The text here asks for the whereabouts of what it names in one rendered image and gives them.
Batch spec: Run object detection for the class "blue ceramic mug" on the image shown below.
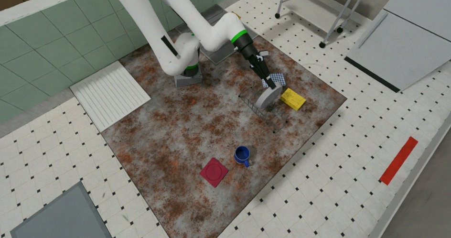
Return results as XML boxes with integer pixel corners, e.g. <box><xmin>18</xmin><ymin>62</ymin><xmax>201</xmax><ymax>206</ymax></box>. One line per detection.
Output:
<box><xmin>234</xmin><ymin>146</ymin><xmax>250</xmax><ymax>167</ymax></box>

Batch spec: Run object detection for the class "red square coaster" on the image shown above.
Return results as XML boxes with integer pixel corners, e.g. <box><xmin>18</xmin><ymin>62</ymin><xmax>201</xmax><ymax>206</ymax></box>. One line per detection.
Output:
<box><xmin>199</xmin><ymin>157</ymin><xmax>228</xmax><ymax>188</ymax></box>

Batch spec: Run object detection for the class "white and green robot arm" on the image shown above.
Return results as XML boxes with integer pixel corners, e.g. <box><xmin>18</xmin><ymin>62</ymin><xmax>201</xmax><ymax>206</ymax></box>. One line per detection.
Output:
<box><xmin>119</xmin><ymin>0</ymin><xmax>254</xmax><ymax>77</ymax></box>

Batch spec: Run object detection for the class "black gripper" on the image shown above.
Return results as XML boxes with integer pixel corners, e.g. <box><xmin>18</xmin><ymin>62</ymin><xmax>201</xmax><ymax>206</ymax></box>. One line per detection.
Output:
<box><xmin>241</xmin><ymin>43</ymin><xmax>276</xmax><ymax>89</ymax></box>

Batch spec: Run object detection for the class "white ribbed draining mat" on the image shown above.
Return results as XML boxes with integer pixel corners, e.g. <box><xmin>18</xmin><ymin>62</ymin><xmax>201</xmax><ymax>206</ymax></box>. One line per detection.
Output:
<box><xmin>70</xmin><ymin>60</ymin><xmax>151</xmax><ymax>133</ymax></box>

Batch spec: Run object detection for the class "yellow sponge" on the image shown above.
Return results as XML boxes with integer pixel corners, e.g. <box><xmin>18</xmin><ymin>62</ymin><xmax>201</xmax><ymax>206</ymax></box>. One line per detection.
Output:
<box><xmin>280</xmin><ymin>88</ymin><xmax>306</xmax><ymax>111</ymax></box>

